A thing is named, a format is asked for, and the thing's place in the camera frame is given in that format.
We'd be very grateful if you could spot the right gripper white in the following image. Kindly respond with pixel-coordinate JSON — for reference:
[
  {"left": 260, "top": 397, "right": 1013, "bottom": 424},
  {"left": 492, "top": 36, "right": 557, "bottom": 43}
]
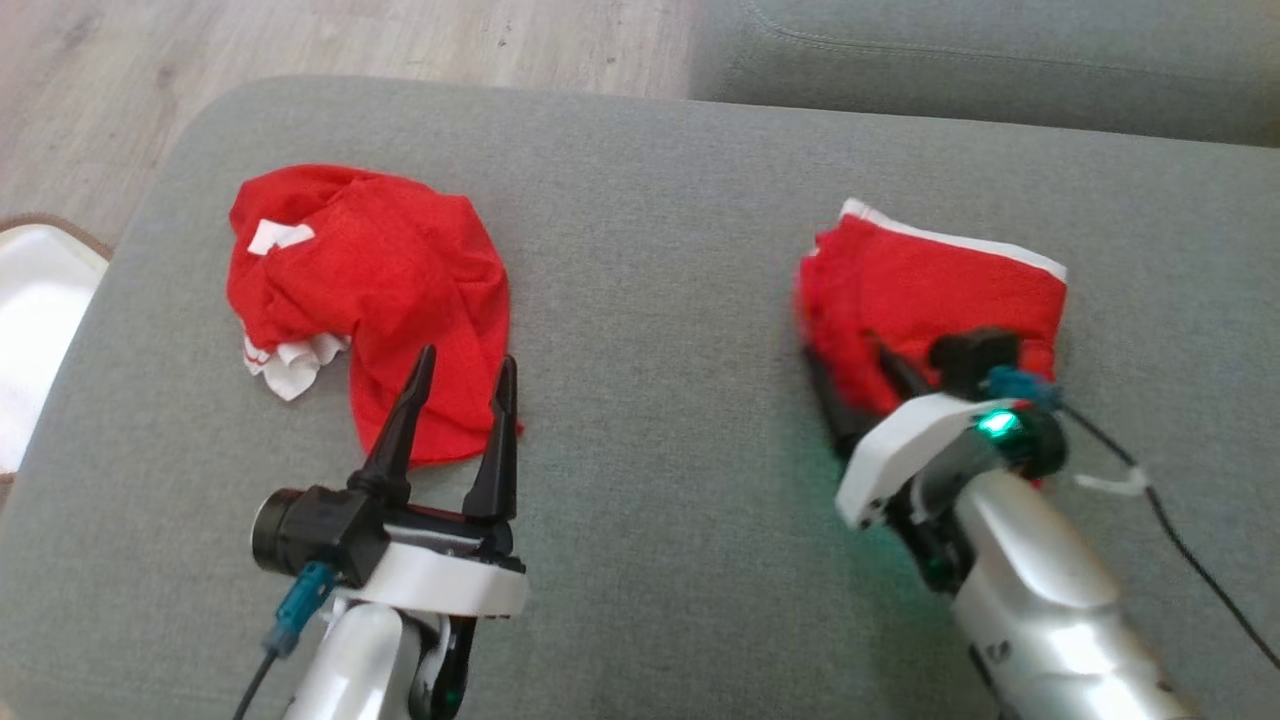
[{"left": 803, "top": 340, "right": 1001, "bottom": 591}]

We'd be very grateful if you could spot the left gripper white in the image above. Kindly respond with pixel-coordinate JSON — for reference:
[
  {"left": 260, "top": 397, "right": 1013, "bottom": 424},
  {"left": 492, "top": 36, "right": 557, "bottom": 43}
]
[{"left": 335, "top": 345, "right": 529, "bottom": 720}]

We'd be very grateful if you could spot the red shorts white stripe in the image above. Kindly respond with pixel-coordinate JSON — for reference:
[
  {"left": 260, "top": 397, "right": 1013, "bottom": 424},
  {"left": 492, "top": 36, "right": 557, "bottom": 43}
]
[{"left": 795, "top": 198, "right": 1069, "bottom": 421}]

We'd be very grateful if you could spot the red white basketball jersey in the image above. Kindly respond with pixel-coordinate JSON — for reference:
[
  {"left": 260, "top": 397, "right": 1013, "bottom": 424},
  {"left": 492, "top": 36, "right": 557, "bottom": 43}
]
[{"left": 226, "top": 164, "right": 525, "bottom": 469}]

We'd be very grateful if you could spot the grey fabric sofa seat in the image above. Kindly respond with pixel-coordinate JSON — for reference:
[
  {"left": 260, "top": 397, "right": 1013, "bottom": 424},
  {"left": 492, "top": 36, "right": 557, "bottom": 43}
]
[{"left": 0, "top": 75, "right": 1280, "bottom": 720}]

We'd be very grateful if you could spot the grey sofa back cushion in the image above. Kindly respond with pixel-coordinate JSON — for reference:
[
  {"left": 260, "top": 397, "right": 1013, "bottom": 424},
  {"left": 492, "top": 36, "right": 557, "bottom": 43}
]
[{"left": 690, "top": 0, "right": 1280, "bottom": 149}]

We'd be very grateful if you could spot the left camera cable blue plug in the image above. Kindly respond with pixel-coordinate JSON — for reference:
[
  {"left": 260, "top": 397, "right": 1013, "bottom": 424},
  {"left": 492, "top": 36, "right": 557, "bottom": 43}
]
[{"left": 232, "top": 560, "right": 337, "bottom": 720}]

